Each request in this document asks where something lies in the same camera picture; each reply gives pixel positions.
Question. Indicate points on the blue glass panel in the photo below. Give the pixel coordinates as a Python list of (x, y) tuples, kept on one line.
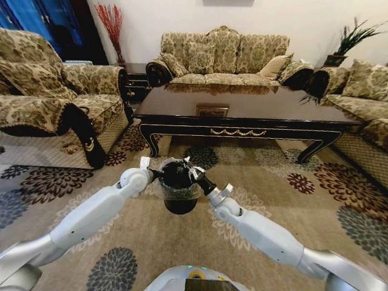
[(33, 18)]

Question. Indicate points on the large floral cushion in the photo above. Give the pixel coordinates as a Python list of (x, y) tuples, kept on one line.
[(366, 80)]

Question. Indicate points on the flat floral cushion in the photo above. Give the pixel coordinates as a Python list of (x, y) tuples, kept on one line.
[(28, 77)]

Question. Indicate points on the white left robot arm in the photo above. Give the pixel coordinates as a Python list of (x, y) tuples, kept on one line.
[(91, 212)]

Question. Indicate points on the floral cushion with dark edge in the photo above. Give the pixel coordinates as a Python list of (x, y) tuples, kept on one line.
[(173, 64)]

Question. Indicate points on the red decorative branches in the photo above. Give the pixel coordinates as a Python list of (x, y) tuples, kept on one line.
[(111, 28)]

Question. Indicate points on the floral sofa with lattice base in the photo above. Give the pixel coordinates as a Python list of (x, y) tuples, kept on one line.
[(360, 109)]

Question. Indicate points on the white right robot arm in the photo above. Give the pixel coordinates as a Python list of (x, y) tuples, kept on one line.
[(266, 233)]

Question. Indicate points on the plain beige cushion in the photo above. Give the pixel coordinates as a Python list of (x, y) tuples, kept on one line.
[(275, 67)]

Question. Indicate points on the floral patterned rug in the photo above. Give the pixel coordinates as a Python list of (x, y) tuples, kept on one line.
[(272, 212)]

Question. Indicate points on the black trash bin with bag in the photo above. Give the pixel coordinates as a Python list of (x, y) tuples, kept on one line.
[(179, 194)]

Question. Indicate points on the floral square cushion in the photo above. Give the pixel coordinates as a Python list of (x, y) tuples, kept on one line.
[(200, 57)]

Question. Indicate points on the floral three-seat sofa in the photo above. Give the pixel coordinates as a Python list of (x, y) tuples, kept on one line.
[(224, 60)]

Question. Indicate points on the green potted plant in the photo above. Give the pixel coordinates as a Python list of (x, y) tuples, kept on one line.
[(357, 34)]

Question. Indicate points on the dark glossy coffee table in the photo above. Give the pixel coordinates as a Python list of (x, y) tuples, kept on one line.
[(242, 106)]

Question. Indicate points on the floral armchair with dark trim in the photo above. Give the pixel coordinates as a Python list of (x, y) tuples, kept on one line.
[(45, 91)]

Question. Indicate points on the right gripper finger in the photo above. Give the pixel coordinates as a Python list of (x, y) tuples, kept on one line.
[(196, 174), (188, 163)]

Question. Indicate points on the dark square plant pot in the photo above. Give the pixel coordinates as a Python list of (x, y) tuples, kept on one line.
[(334, 60)]

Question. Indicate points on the dark wooden side table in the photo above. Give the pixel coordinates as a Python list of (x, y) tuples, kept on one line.
[(136, 80)]

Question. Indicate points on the white robot front shell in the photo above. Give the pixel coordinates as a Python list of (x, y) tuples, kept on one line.
[(197, 279)]

